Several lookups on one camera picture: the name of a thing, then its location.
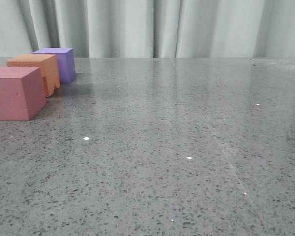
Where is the purple foam block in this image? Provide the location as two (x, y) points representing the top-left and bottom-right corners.
(33, 48), (76, 84)

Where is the orange foam block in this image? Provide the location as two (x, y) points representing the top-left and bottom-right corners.
(6, 54), (60, 97)

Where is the pale green curtain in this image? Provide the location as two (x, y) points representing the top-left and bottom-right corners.
(0, 0), (295, 58)

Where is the red foam block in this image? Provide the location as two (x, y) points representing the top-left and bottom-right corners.
(0, 67), (46, 121)

